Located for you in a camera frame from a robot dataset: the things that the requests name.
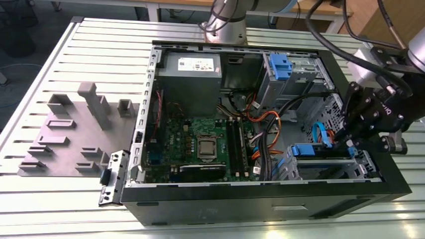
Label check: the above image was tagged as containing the black PC case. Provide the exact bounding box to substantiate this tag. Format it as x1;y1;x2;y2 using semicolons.
119;39;413;226

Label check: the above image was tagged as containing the hard disk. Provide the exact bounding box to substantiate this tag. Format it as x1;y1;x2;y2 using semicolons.
290;143;358;161

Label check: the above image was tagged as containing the metal drive cage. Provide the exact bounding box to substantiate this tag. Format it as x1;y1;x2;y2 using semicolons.
258;51;334;112

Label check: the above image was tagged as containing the blue wire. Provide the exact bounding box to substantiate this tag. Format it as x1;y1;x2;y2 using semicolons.
310;122;333;148

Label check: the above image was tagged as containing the CPU socket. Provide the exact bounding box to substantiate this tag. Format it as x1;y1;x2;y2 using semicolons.
195;133;219;162

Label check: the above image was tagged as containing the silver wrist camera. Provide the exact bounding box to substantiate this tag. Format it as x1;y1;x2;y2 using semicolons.
346;48;389;88

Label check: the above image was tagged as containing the black cable with copper end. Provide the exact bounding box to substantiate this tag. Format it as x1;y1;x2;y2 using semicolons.
377;0;407;49

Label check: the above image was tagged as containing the silver CPU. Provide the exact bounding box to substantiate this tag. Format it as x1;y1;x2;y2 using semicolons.
198;139;217;155

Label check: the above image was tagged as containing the black cable bundle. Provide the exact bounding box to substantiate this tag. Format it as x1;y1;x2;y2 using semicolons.
257;91;334;181

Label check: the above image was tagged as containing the grey power supply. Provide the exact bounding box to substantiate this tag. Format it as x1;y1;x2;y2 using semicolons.
158;52;222;119

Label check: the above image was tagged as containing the blue drive latch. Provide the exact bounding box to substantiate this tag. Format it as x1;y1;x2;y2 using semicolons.
269;53;293;81

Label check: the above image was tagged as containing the wooden cabinet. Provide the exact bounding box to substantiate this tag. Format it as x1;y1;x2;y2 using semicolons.
359;0;425;48

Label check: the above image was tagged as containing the grey parts rack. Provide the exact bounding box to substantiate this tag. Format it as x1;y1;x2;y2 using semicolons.
16;82;139;178

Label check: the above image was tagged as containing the black RAM stick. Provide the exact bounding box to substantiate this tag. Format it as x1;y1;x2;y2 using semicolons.
226;117;241;177
235;117;250;177

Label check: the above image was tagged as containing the black office chair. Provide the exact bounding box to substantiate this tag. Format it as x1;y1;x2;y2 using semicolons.
0;0;36;58

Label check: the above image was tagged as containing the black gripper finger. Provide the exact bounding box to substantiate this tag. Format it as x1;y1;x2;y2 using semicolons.
346;131;407;154
333;81;375;150

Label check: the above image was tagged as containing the black graphics card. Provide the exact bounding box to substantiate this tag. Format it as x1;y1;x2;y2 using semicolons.
178;163;227;183

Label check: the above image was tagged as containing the orange power wire bundle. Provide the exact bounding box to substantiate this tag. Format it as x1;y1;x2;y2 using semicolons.
217;91;285;160

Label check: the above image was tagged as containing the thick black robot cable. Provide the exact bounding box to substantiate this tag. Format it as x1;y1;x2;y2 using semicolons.
303;0;414;98

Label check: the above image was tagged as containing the metal expansion slot bracket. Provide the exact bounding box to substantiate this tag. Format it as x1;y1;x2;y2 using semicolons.
97;148;130;208

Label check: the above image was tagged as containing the green motherboard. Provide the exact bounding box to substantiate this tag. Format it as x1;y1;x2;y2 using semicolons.
141;116;258;184

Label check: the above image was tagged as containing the metal disk bay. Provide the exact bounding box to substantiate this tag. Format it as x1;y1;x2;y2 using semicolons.
274;143;381;181

